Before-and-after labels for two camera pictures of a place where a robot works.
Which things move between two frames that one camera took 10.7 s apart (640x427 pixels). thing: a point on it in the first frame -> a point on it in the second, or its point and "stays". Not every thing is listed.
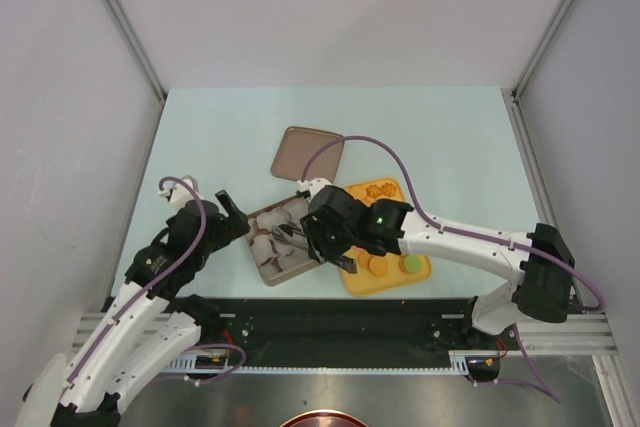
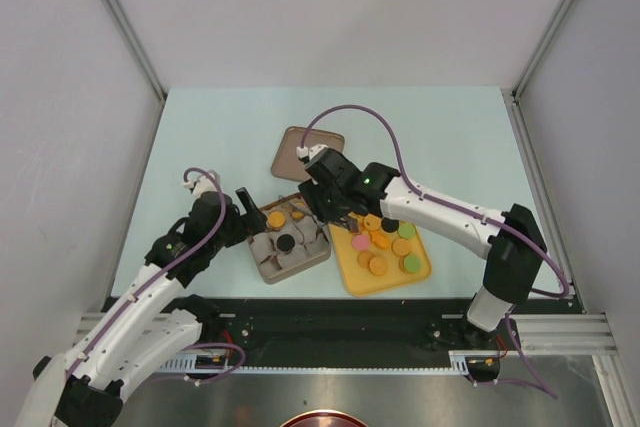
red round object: [324, 418] stays
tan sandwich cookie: [378, 265] stays
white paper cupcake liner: [263, 249] stays
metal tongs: [290, 233] -> [299, 206]
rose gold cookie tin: [278, 240] stays
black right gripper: [317, 245] -> [313, 191]
